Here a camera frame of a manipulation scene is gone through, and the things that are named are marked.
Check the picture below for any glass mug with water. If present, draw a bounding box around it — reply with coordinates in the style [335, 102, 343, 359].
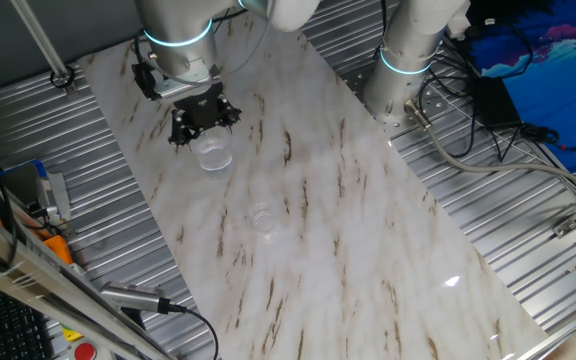
[190, 127, 234, 179]

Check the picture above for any orange box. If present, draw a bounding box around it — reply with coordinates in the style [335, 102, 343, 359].
[42, 233, 75, 266]

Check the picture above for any black power adapter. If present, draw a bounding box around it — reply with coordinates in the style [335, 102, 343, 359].
[472, 74, 523, 130]

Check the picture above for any aluminium slanted pole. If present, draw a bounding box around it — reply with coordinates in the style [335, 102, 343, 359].
[10, 0, 78, 96]

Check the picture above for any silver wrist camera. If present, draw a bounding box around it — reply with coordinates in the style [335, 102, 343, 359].
[156, 63, 222, 100]

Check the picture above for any grey box red button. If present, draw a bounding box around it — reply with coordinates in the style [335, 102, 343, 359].
[65, 339, 117, 360]

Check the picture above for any aluminium frame beam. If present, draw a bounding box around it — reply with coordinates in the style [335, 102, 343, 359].
[0, 197, 174, 360]

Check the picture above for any silver ribbed camera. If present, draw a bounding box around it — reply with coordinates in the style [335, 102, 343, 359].
[99, 280, 172, 315]

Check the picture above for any thin black cable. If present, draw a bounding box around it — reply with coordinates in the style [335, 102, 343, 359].
[417, 64, 480, 159]

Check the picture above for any black keyboard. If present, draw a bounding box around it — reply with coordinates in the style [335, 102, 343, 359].
[0, 277, 57, 360]

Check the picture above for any marble pattern table sheet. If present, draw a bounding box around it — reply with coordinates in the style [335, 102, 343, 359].
[76, 7, 549, 360]

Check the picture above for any black knotted adapter cable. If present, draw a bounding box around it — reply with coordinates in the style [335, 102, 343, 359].
[490, 122, 576, 164]

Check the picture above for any black ribbed camera cable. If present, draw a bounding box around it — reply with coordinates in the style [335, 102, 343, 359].
[157, 298, 220, 360]

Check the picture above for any small empty glass cup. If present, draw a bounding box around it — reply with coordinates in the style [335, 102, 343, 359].
[246, 201, 277, 236]

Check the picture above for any blue printed poster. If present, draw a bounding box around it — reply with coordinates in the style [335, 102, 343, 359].
[467, 0, 576, 174]

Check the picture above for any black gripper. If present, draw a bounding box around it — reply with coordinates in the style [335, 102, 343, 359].
[167, 81, 243, 148]

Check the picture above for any thick grey cable metal connector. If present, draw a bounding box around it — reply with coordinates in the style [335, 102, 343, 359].
[402, 98, 576, 201]

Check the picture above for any aluminium table edge rail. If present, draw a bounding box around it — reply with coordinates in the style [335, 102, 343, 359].
[512, 299, 576, 360]

